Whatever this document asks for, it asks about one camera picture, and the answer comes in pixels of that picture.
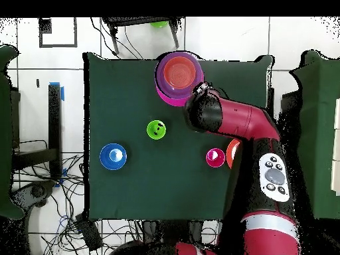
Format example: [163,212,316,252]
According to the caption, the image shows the pink bowl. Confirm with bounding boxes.
[155,76,205,108]

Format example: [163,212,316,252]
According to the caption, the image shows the purple bowl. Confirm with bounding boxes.
[154,50,205,100]

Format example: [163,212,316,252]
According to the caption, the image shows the small orange bowl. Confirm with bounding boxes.
[163,56,198,90]

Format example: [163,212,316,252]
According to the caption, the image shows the white boxes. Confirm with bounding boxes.
[330,97,340,197]

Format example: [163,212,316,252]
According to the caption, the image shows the black power brick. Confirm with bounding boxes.
[74,212,104,252]

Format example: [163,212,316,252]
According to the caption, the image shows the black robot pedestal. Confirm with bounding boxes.
[141,220,221,246]

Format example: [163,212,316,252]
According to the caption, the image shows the large orange bowl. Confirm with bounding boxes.
[226,138,242,170]

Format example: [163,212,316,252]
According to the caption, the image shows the blue tape strip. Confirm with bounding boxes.
[49,81,65,102]

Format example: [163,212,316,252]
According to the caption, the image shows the red cup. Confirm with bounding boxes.
[205,147,226,169]

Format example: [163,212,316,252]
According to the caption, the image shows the black cross beam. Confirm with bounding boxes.
[11,147,58,171]

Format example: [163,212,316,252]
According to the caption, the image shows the black upright post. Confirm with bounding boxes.
[48,83,62,179]

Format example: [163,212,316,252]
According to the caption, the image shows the green cup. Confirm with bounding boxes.
[146,120,167,141]

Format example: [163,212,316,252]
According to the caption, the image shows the blue bowl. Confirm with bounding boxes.
[99,143,128,171]

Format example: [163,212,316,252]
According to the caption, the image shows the cable bundle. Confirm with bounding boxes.
[11,139,90,255]

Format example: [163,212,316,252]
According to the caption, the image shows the dark green tablecloth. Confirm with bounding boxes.
[82,52,275,223]

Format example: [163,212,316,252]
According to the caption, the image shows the green side table cloth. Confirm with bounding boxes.
[0,44,25,220]
[288,49,340,220]

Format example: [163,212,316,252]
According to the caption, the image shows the black pedestal foot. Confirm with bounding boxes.
[10,179,57,212]

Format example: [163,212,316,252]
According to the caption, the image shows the green bowl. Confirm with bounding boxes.
[149,20,169,29]

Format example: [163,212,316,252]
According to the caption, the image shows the black metal stool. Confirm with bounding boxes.
[101,16,185,56]

